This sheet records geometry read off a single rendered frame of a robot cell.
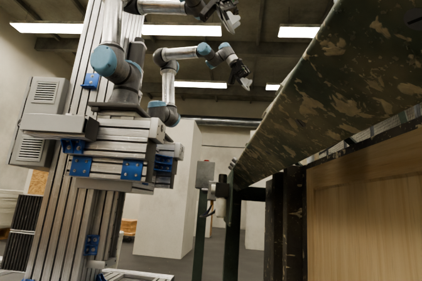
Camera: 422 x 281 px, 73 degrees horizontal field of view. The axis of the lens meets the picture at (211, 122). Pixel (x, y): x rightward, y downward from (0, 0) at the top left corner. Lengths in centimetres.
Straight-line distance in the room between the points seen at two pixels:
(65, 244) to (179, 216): 237
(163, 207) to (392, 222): 336
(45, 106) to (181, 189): 245
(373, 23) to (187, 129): 371
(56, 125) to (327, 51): 113
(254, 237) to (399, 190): 469
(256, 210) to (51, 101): 415
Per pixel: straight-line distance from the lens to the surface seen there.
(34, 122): 135
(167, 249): 385
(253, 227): 523
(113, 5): 147
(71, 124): 126
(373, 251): 71
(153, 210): 387
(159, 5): 153
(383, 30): 26
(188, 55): 190
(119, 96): 135
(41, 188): 309
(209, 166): 193
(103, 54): 130
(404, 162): 61
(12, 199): 484
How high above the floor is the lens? 65
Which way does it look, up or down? 16 degrees up
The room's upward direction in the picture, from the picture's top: 5 degrees clockwise
